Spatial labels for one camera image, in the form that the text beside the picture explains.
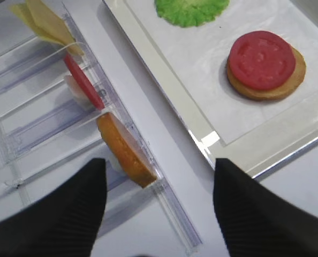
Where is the left clear acrylic rack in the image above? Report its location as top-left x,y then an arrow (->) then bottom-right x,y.
0,1 -> 201,256

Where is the yellow cheese slice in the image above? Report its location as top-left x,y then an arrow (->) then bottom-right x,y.
9,3 -> 64,46

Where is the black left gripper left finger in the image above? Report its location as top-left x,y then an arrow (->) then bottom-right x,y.
0,158 -> 107,256

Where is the white paper tray liner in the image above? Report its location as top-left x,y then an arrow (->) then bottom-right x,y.
126,1 -> 318,143

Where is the metal serving tray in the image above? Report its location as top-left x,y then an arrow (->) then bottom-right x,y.
105,1 -> 318,178

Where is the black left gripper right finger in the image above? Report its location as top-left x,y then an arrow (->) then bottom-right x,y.
213,158 -> 318,256

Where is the flat green lettuce leaf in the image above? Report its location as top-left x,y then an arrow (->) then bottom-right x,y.
154,0 -> 230,28

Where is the toasted bun bottom slice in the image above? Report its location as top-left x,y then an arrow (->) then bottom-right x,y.
226,45 -> 307,101

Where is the red tomato slice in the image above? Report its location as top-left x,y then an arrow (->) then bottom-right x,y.
228,31 -> 296,90
64,54 -> 104,110

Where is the orange cheese slice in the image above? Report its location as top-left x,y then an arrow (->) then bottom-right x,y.
26,0 -> 84,56

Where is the brown bun slice in rack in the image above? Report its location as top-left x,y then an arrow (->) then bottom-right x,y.
96,112 -> 157,188

